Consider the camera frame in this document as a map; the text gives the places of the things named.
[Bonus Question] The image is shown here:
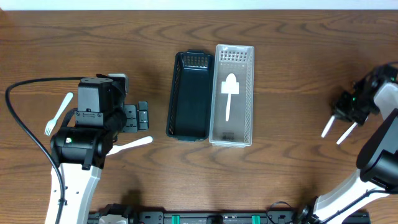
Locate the clear plastic basket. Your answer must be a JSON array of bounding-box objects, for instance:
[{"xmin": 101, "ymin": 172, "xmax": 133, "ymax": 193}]
[{"xmin": 209, "ymin": 44, "xmax": 254, "ymax": 148}]

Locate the white plastic fork lower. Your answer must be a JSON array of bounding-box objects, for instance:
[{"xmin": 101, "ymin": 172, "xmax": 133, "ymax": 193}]
[{"xmin": 107, "ymin": 136, "xmax": 153, "ymax": 156}]

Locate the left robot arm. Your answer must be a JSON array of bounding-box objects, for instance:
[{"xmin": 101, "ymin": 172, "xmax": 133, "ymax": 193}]
[{"xmin": 45, "ymin": 73, "xmax": 149, "ymax": 223}]

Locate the white plastic fork far left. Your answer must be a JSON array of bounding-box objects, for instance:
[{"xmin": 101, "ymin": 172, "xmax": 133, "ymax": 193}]
[{"xmin": 44, "ymin": 92, "xmax": 74, "ymax": 136}]

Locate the dark green plastic basket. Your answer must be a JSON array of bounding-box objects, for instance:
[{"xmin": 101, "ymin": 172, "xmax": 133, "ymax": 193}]
[{"xmin": 165, "ymin": 50, "xmax": 215, "ymax": 142}]

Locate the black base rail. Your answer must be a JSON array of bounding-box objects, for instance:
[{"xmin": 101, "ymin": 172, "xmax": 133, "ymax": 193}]
[{"xmin": 88, "ymin": 203, "xmax": 372, "ymax": 224}]

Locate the white plastic fork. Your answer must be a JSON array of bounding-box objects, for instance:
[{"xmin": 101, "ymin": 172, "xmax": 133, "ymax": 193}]
[
  {"xmin": 107, "ymin": 136, "xmax": 153, "ymax": 156},
  {"xmin": 44, "ymin": 92, "xmax": 74, "ymax": 136}
]

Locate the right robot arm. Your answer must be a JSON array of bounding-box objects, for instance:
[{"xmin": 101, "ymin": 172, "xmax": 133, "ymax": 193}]
[{"xmin": 296, "ymin": 62, "xmax": 397, "ymax": 223}]

